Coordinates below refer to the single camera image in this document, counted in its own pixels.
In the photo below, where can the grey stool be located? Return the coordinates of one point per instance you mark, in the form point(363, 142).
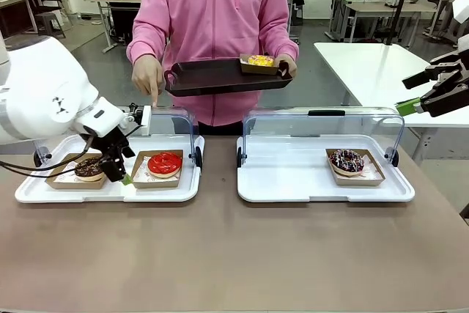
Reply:
point(49, 21)

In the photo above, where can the pink sleeved right forearm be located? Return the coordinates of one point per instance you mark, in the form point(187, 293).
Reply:
point(146, 42)

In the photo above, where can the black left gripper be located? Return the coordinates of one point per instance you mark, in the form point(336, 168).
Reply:
point(110, 144)

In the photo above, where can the person's right hand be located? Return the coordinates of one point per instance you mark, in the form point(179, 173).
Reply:
point(146, 78)

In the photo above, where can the person's left hand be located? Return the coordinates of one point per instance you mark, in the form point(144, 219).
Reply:
point(287, 63)

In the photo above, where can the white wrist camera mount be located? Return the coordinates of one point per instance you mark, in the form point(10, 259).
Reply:
point(144, 118)
point(462, 7)

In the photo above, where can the chocolate sprinkle donut in box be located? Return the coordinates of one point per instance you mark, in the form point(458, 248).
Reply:
point(366, 179)

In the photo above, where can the clear plastic display lid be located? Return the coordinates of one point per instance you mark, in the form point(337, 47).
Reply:
point(179, 126)
point(322, 122)

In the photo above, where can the red glazed donut in box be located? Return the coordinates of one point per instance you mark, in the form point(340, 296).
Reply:
point(157, 183)

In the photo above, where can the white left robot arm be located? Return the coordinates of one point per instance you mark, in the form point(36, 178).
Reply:
point(40, 85)

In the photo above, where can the pink sleeved left forearm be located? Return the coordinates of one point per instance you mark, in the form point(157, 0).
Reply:
point(282, 40)

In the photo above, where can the black trousers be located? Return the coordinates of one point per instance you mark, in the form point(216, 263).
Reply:
point(220, 129)

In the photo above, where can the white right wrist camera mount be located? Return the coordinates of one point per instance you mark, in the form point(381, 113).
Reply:
point(462, 7)

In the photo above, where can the chocolate donut with sprinkles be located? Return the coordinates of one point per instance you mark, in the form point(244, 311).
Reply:
point(86, 171)

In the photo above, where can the black serving tray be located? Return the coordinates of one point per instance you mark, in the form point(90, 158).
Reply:
point(212, 78)

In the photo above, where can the black camera stand pole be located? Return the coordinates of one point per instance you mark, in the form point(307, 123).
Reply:
point(401, 1)

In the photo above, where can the dark donut with white drizzle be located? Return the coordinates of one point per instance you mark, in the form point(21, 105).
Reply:
point(346, 162)

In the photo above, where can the pink hoodie torso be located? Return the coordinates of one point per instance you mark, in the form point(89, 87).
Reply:
point(212, 9)

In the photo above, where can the large white table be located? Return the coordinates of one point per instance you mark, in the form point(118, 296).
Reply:
point(362, 67)

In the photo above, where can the yellow sprinkled donut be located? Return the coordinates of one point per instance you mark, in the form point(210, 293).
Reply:
point(260, 60)

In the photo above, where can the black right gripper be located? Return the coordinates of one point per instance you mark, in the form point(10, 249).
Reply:
point(452, 93)

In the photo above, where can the grey lab table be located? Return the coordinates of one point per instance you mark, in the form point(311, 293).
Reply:
point(381, 9)

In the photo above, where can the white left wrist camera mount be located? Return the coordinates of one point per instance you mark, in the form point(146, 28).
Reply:
point(144, 118)

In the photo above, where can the white plastic display tray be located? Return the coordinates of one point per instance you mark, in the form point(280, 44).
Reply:
point(161, 195)
point(286, 181)

